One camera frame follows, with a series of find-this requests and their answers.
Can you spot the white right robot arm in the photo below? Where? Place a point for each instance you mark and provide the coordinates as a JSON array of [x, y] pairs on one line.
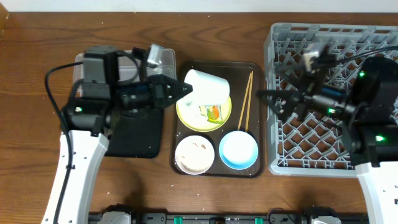
[[369, 131]]

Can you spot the blue bowl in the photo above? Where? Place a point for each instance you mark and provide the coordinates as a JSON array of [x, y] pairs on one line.
[[238, 150]]

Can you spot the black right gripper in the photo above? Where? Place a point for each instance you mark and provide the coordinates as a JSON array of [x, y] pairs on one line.
[[306, 91]]

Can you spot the crumpled white tissue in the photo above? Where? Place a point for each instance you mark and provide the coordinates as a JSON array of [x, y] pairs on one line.
[[192, 110]]

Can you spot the green snack wrapper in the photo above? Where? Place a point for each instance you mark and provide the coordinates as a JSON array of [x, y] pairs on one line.
[[212, 113]]

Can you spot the dark brown tray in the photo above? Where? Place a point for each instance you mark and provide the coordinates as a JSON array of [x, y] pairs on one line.
[[237, 74]]

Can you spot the pink dirty bowl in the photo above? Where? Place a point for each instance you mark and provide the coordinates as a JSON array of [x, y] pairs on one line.
[[194, 155]]

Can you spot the grey dishwasher rack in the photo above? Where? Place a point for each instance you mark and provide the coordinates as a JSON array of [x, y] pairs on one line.
[[314, 146]]

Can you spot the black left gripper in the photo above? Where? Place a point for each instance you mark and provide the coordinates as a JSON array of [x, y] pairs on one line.
[[158, 93]]

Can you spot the wooden chopstick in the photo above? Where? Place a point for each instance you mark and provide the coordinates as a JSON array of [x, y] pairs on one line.
[[244, 100], [249, 100]]

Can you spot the white cup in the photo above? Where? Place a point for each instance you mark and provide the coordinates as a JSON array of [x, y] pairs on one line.
[[207, 89]]

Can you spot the black bin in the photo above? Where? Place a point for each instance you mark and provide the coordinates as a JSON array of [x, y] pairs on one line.
[[135, 133]]

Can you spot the yellow plate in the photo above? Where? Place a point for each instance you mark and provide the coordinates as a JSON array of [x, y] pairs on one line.
[[200, 124]]

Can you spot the left wooden chopstick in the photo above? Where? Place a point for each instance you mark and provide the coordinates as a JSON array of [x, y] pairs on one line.
[[244, 100]]

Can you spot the right wooden chopstick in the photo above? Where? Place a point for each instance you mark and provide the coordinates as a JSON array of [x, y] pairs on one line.
[[249, 100]]

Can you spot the clear plastic bin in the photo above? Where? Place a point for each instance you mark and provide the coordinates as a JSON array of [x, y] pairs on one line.
[[127, 68]]

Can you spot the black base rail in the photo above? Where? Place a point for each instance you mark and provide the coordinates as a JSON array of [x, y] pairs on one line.
[[123, 214]]

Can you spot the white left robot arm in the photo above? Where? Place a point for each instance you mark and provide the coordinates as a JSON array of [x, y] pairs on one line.
[[116, 110]]

